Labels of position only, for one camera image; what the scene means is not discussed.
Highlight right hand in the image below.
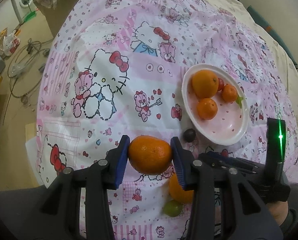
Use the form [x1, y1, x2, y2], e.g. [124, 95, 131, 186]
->
[266, 201, 289, 226]

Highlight small mandarin near leaf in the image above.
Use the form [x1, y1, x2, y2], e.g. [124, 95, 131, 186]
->
[221, 84, 238, 103]

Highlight mandarin in plate front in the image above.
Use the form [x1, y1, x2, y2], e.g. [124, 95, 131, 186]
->
[196, 98, 218, 120]

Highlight dark purple grape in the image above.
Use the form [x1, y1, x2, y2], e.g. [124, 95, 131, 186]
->
[183, 128, 196, 142]

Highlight cables on floor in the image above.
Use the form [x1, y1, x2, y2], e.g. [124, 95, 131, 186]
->
[7, 37, 53, 108]

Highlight red cherry tomato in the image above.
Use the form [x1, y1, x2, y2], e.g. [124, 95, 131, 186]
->
[217, 77, 224, 91]

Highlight pink Hello Kitty bedsheet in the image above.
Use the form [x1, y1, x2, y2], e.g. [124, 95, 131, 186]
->
[25, 0, 298, 240]

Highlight green lime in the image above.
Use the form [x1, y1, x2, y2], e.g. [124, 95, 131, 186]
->
[163, 200, 183, 217]

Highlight white pink oval plate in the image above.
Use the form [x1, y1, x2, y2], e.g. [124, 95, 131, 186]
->
[182, 64, 249, 146]

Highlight large orange in plate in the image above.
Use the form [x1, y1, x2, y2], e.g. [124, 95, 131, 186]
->
[191, 69, 218, 99]

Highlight orange mandarin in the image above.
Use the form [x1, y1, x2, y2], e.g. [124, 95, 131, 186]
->
[128, 135, 172, 175]

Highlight teal rolled mat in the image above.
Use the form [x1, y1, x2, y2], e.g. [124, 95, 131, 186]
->
[247, 5, 298, 69]

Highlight large orange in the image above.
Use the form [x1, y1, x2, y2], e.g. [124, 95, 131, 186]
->
[169, 173, 194, 204]
[191, 69, 218, 99]

